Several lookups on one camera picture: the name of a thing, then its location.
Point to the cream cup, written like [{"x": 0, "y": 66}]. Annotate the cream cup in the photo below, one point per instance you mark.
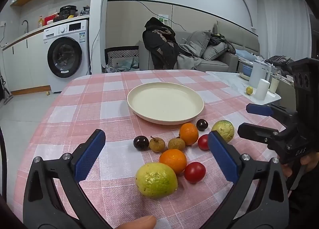
[{"x": 274, "y": 84}]

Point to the dark clothes pile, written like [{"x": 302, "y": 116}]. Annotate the dark clothes pile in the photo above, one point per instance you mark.
[{"x": 219, "y": 39}]

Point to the white kettle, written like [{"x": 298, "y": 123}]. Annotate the white kettle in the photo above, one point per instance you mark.
[{"x": 259, "y": 72}]

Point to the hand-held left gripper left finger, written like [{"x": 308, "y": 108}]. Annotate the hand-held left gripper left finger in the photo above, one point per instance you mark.
[{"x": 89, "y": 154}]

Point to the white marble side table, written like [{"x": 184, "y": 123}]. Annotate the white marble side table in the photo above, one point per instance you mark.
[{"x": 231, "y": 79}]

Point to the white washing machine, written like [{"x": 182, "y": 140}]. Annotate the white washing machine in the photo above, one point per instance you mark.
[{"x": 66, "y": 57}]

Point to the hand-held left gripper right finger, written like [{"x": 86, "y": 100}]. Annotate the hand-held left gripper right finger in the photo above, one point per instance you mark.
[{"x": 221, "y": 156}]

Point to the teal plastic bags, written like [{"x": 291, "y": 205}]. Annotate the teal plastic bags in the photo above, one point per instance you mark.
[{"x": 124, "y": 64}]

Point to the orange mandarin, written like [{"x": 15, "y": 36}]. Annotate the orange mandarin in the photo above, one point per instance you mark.
[
  {"x": 173, "y": 160},
  {"x": 189, "y": 133}
]

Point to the black white patterned bag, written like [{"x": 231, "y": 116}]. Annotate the black white patterned bag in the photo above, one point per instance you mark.
[{"x": 119, "y": 53}]

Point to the blue container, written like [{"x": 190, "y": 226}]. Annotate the blue container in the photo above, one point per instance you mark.
[{"x": 246, "y": 70}]

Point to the yellow-green guava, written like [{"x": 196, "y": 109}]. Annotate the yellow-green guava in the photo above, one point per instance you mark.
[
  {"x": 224, "y": 129},
  {"x": 156, "y": 180}
]

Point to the red cherry tomato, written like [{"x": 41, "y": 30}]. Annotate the red cherry tomato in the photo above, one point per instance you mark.
[
  {"x": 195, "y": 172},
  {"x": 203, "y": 142}
]

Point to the grey sofa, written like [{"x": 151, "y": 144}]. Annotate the grey sofa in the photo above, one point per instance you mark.
[{"x": 224, "y": 63}]

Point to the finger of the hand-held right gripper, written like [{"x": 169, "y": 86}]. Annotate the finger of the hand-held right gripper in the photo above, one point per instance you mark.
[
  {"x": 254, "y": 131},
  {"x": 259, "y": 110}
]

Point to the curved kitchen faucet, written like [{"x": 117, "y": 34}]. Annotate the curved kitchen faucet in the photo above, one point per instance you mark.
[{"x": 27, "y": 27}]

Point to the brown longan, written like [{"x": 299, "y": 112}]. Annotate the brown longan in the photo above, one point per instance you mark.
[
  {"x": 176, "y": 144},
  {"x": 157, "y": 144}
]

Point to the black pressure cooker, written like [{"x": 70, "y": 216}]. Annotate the black pressure cooker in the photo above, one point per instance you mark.
[{"x": 67, "y": 12}]

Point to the white curtain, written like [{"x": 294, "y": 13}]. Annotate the white curtain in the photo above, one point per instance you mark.
[{"x": 281, "y": 27}]

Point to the white kitchen cabinet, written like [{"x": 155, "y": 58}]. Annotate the white kitchen cabinet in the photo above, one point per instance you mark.
[{"x": 25, "y": 64}]

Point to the grey blanket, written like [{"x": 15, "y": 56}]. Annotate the grey blanket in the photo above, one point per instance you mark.
[{"x": 187, "y": 60}]

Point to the black jacket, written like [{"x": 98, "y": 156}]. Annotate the black jacket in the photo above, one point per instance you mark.
[{"x": 159, "y": 44}]

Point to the red box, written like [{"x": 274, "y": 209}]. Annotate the red box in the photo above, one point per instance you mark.
[{"x": 49, "y": 19}]

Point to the yellow soap bottle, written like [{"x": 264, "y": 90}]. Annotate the yellow soap bottle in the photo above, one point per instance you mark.
[{"x": 40, "y": 22}]

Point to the cream round plate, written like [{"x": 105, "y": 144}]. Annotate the cream round plate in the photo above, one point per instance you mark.
[{"x": 164, "y": 102}]

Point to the pink checked tablecloth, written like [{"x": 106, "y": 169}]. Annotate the pink checked tablecloth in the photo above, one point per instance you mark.
[{"x": 87, "y": 104}]

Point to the person's left hand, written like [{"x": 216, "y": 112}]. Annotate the person's left hand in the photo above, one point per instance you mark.
[{"x": 139, "y": 223}]

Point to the dark plum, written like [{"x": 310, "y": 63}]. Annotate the dark plum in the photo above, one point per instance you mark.
[
  {"x": 140, "y": 142},
  {"x": 201, "y": 124}
]

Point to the person's right hand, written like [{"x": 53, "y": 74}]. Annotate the person's right hand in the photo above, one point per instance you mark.
[{"x": 311, "y": 163}]

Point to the white cylindrical cup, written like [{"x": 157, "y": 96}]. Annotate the white cylindrical cup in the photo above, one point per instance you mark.
[{"x": 262, "y": 89}]

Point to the grey cushion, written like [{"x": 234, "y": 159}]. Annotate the grey cushion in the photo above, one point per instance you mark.
[
  {"x": 214, "y": 52},
  {"x": 199, "y": 41}
]

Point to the grey clothes pile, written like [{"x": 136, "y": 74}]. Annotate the grey clothes pile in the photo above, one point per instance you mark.
[{"x": 278, "y": 59}]

